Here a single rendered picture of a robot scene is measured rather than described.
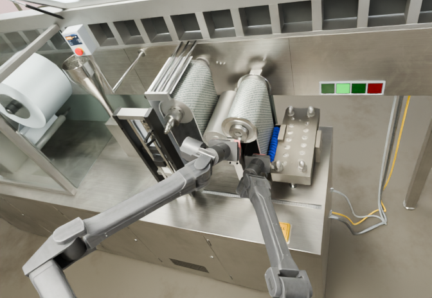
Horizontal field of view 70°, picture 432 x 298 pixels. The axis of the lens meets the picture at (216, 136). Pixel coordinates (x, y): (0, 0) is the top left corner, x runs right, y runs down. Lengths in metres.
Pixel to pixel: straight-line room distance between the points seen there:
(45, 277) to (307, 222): 0.94
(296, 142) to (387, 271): 1.14
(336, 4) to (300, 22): 0.14
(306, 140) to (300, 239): 0.42
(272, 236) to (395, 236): 1.49
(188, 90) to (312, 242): 0.76
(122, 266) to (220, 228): 1.36
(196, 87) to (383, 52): 0.72
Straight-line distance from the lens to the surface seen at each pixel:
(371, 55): 1.34
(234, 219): 1.40
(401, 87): 1.45
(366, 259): 2.28
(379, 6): 1.33
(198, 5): 1.34
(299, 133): 1.46
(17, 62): 1.65
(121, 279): 2.58
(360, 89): 1.43
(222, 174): 1.54
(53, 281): 0.82
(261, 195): 1.06
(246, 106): 1.22
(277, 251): 0.94
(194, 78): 1.30
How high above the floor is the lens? 2.11
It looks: 45 degrees down
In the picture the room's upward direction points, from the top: 21 degrees counter-clockwise
